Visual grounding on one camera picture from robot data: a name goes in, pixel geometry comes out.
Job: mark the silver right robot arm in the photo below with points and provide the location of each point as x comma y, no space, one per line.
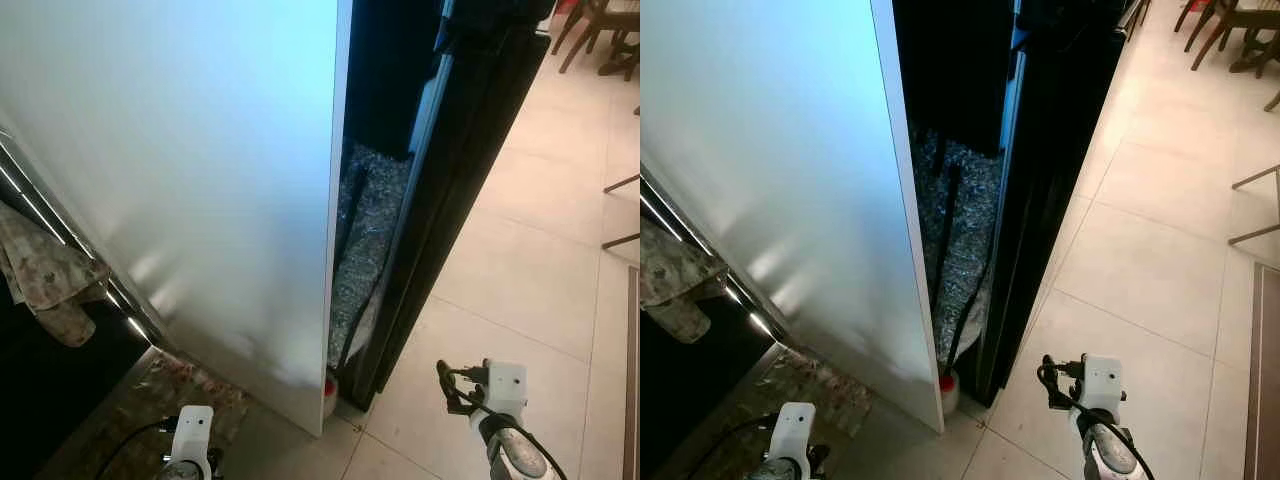
520,455
1105,452

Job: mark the white bottle red cap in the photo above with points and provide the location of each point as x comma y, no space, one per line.
948,390
330,395

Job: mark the brown wooden panel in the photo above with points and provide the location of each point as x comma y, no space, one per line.
1265,370
633,370

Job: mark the silver bubble foil sheet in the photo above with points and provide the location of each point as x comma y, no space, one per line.
975,220
370,230

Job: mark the black tall cabinet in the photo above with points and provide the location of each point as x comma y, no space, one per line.
1060,150
470,150

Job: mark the floral patterned cloth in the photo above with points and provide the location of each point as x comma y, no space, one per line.
45,285
680,285

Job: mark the white refrigerator cabinet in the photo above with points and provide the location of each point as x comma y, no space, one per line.
780,200
200,200

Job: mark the brown wooden dining chair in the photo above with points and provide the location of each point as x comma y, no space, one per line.
1262,62
600,15
1235,15

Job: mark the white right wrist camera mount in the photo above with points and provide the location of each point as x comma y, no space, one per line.
1100,382
505,385

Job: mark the thin brown furniture frame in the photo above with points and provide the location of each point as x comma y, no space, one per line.
1255,178
620,182

